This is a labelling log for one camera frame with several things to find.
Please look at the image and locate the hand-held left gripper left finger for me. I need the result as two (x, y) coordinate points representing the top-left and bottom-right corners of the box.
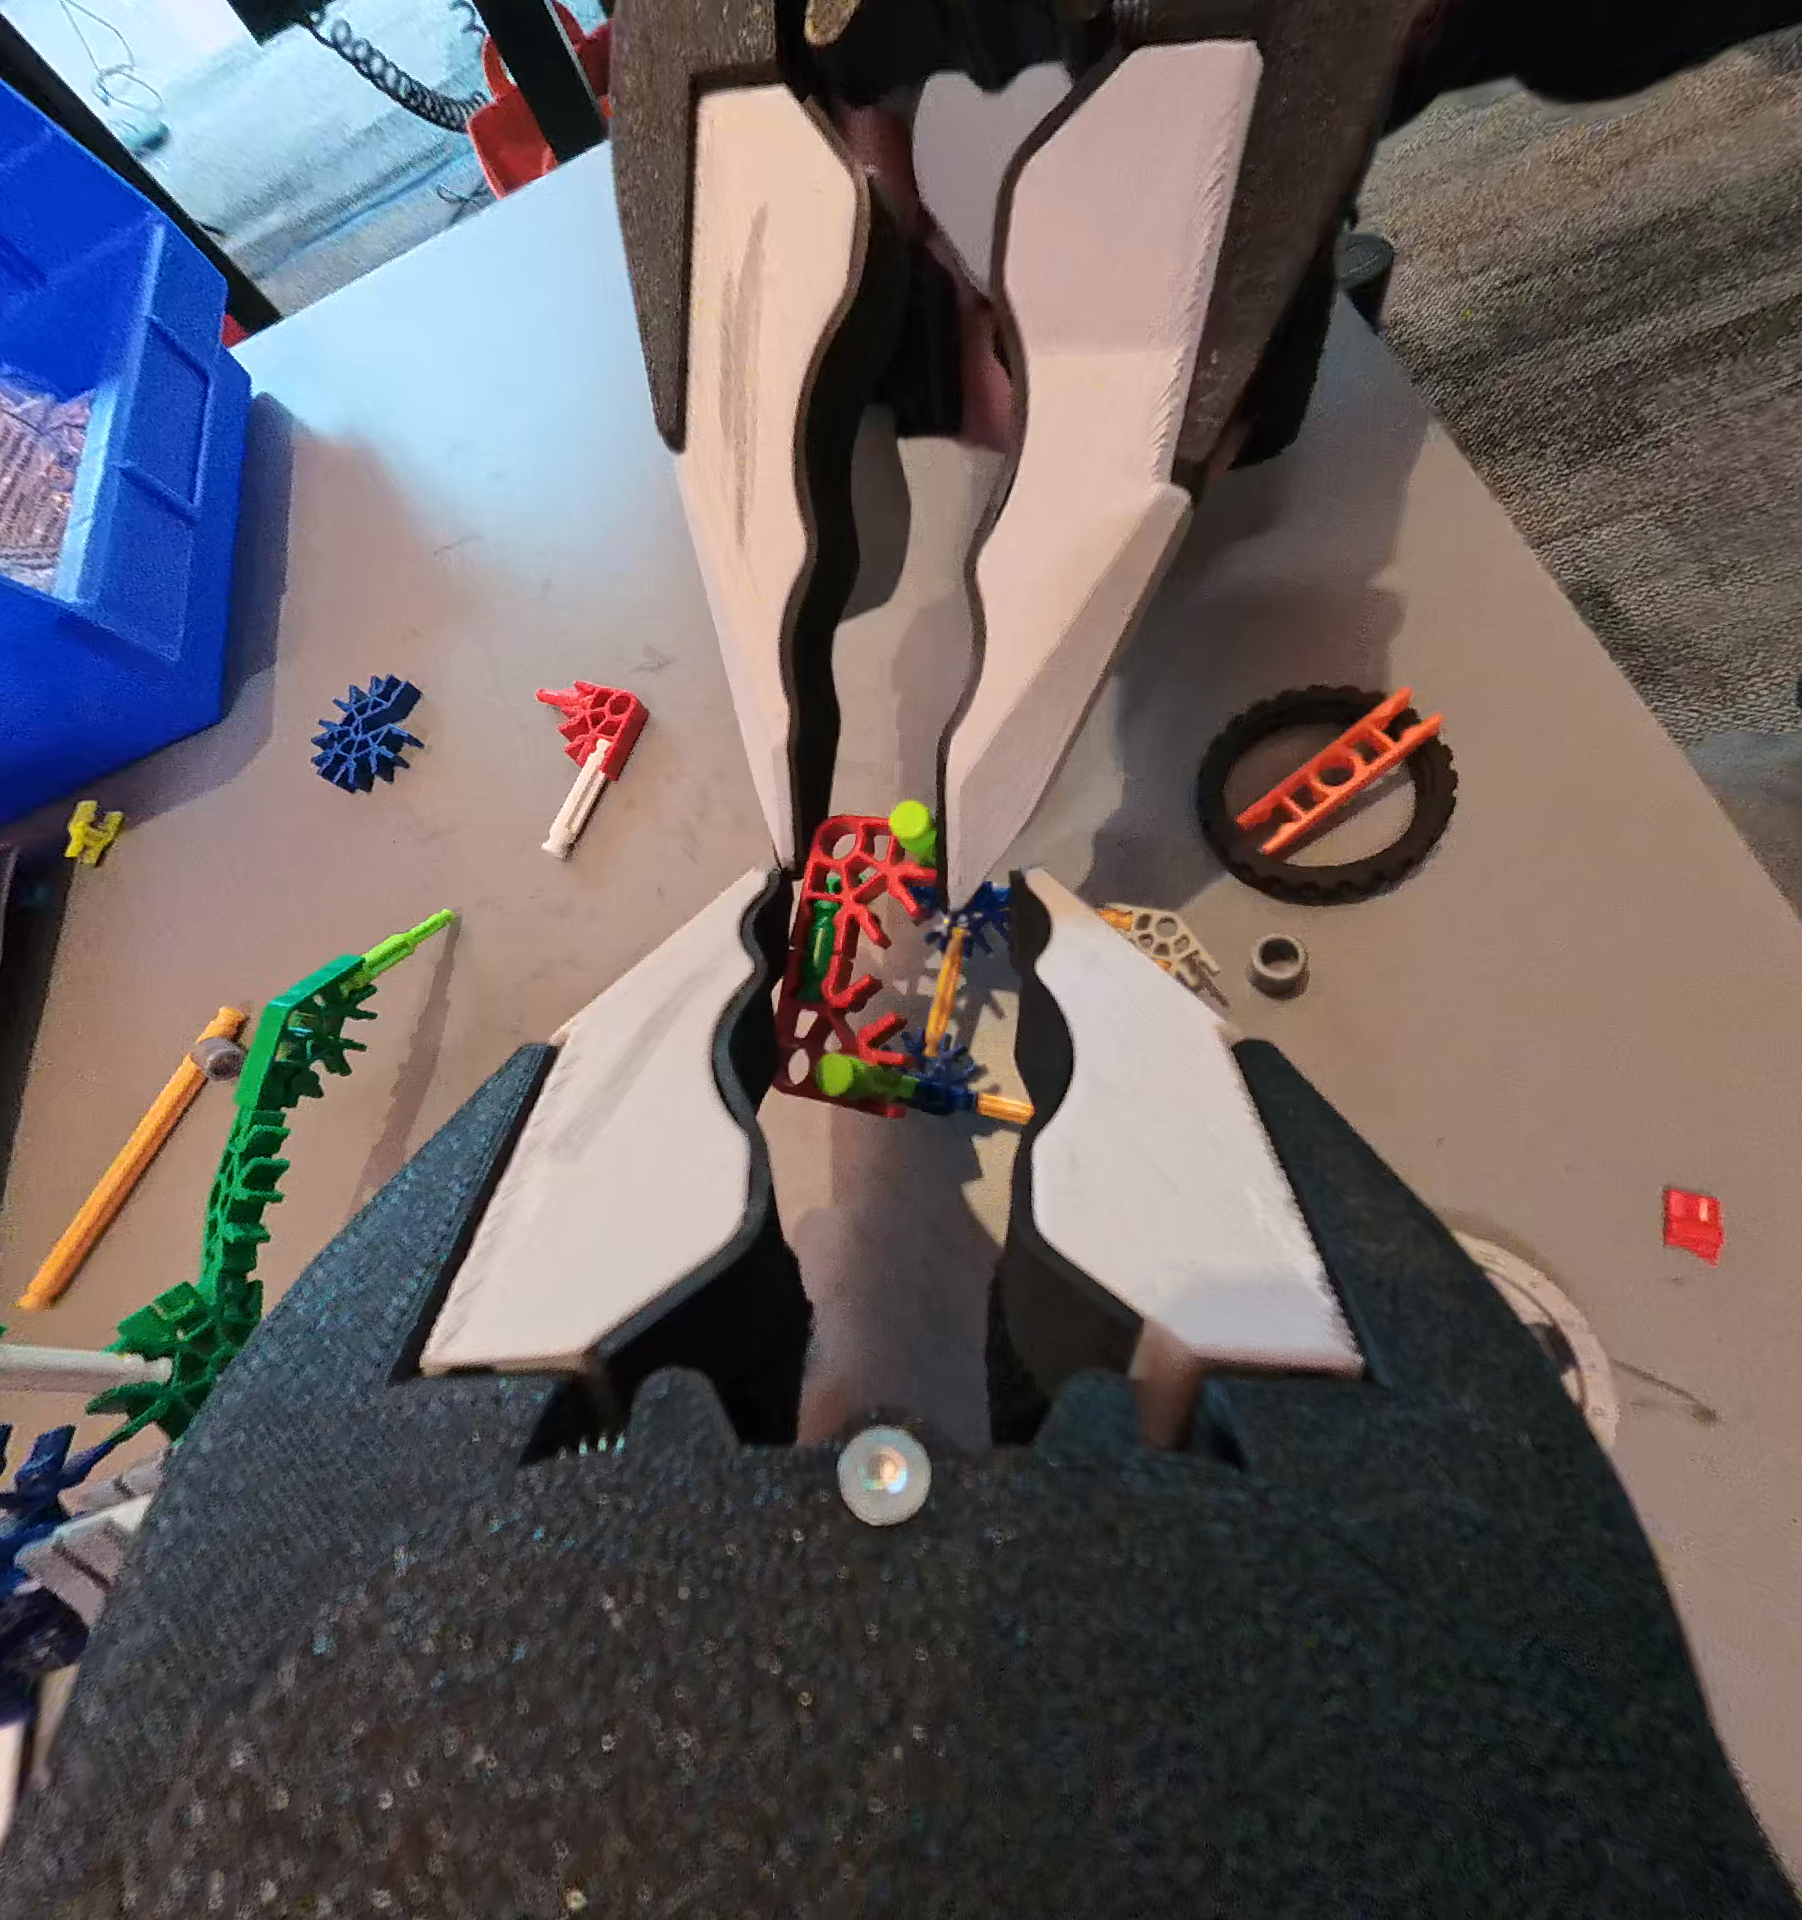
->
(416, 864), (783, 1387)

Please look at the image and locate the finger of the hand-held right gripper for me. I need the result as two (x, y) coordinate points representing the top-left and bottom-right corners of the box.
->
(931, 38), (1271, 880)
(678, 80), (880, 878)

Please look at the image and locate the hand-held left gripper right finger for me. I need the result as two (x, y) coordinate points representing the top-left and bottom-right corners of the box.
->
(1002, 864), (1367, 1395)

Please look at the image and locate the orange rod blue connector frame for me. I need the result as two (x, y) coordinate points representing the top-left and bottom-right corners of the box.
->
(796, 796), (1226, 1136)

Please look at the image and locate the red connector pair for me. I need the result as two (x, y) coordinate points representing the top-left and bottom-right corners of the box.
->
(782, 809), (948, 1118)

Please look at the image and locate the black rubber tire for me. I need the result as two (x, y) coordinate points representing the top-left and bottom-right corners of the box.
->
(1196, 687), (1461, 907)

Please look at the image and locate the red connector white rod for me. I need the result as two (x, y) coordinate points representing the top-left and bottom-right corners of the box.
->
(537, 682), (654, 861)

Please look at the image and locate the grey wheel hub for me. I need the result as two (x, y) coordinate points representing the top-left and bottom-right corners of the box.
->
(1458, 1225), (1624, 1448)

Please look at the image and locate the red bucket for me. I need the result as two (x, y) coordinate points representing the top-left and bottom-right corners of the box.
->
(477, 0), (617, 183)

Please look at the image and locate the orange ladder connector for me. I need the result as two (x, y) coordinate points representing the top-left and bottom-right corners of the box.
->
(1232, 695), (1443, 851)

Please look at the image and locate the orange rod grey end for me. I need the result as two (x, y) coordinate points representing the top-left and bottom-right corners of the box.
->
(16, 1006), (251, 1312)

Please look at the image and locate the blue snowflake connector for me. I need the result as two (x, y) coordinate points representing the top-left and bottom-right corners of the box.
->
(312, 674), (429, 792)

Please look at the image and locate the person's leg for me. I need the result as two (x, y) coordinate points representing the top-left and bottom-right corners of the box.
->
(1692, 632), (1802, 996)

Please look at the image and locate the blue plastic bin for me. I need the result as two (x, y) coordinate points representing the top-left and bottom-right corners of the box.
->
(0, 37), (258, 867)

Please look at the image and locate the clear plastic bag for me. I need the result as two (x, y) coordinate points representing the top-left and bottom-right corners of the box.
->
(0, 375), (99, 571)

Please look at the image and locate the green spiky chain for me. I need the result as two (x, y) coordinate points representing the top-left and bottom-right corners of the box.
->
(92, 909), (460, 1442)

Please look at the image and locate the black coiled cable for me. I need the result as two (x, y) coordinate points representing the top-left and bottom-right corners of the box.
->
(227, 0), (488, 129)

